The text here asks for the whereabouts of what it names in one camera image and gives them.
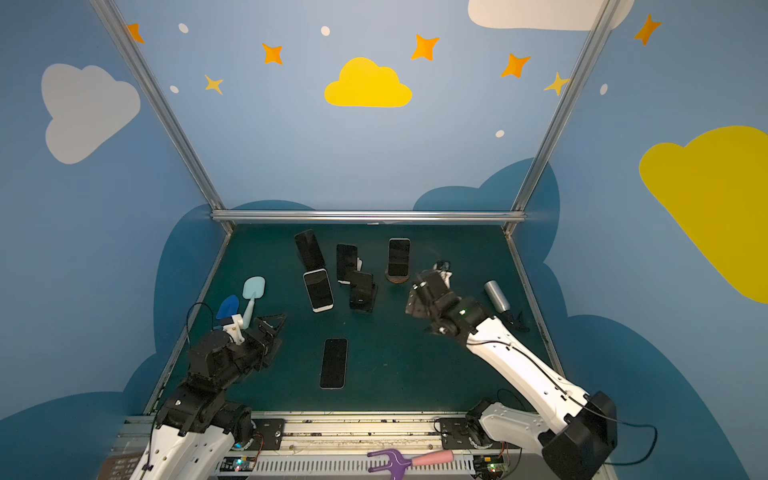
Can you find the black phone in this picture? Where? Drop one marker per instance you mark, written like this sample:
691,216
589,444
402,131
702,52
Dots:
346,262
309,249
358,277

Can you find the purple pink toy fork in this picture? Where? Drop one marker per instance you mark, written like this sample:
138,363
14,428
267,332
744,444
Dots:
397,465

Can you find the light blue toy shovel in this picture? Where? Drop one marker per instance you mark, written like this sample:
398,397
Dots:
253,289

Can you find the phone on wooden stand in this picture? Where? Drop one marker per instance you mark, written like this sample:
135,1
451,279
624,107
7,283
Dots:
399,257

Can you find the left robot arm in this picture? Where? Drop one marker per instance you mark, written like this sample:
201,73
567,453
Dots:
197,425

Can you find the purple phone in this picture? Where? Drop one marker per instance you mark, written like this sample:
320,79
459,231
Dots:
334,364

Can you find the black folding phone stand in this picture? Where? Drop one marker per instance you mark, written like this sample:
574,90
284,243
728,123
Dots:
307,258

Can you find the silver screwdriver tool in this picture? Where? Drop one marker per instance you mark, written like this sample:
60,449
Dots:
504,308

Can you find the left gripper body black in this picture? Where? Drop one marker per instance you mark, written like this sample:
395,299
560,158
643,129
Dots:
264,335

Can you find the white framed phone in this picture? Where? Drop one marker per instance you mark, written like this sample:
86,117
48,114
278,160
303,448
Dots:
319,290

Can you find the aluminium frame rail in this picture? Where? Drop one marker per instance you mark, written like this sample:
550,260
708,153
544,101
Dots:
367,217

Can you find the round wooden phone stand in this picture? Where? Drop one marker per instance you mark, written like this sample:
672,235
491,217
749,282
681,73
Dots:
395,279

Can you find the small black phone stand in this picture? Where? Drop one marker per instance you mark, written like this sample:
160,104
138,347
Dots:
362,297

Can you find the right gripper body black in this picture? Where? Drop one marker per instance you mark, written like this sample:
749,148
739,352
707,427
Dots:
424,288

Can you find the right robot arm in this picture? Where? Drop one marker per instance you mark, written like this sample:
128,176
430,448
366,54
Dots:
573,431

